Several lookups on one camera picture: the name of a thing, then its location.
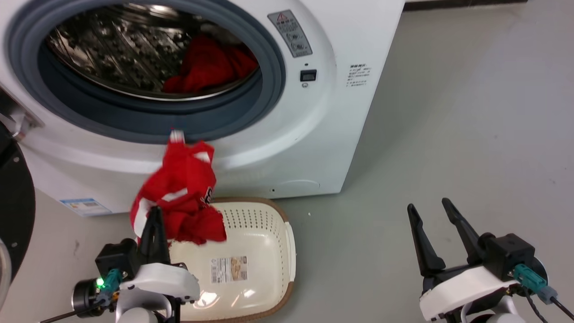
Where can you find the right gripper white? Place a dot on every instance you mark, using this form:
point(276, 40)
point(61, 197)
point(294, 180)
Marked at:
point(466, 289)

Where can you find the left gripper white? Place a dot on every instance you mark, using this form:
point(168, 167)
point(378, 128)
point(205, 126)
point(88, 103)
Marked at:
point(163, 280)

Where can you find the red garment with white stripes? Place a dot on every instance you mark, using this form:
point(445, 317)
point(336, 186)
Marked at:
point(184, 197)

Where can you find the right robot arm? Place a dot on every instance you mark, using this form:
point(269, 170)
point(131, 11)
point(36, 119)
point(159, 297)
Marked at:
point(497, 312)

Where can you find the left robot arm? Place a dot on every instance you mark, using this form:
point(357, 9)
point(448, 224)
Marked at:
point(143, 315)

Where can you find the cream plastic laundry basket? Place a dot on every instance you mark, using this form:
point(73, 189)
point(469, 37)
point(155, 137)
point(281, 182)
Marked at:
point(264, 251)

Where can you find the white front-load washing machine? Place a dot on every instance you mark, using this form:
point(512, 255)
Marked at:
point(314, 148)

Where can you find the steel washing drum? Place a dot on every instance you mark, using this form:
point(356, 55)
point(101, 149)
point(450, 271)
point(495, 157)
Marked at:
point(116, 49)

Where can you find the paper label with barcode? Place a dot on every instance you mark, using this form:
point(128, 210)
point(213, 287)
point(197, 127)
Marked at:
point(229, 269)

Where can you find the blue energy label sticker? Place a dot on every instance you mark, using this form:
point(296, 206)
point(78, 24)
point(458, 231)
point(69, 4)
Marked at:
point(85, 207)

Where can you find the grey rubber door gasket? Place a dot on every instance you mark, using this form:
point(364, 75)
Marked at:
point(148, 119)

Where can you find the black round washer door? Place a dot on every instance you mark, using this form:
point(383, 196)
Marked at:
point(13, 202)

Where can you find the red garment plain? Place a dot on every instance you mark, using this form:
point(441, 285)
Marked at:
point(208, 67)

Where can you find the metal door hinge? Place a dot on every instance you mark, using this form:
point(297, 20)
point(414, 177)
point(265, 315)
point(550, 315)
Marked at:
point(20, 117)

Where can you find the black door latch socket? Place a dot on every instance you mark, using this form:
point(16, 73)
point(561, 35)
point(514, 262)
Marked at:
point(308, 75)

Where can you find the grey warning sticker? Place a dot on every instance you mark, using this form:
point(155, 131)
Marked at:
point(289, 33)

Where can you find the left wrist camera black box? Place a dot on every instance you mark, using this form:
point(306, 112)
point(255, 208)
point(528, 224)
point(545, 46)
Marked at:
point(115, 258)

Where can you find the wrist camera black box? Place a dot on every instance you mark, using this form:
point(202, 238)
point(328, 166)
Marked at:
point(509, 255)
point(115, 258)

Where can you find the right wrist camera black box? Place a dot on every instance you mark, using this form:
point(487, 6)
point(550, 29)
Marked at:
point(509, 255)

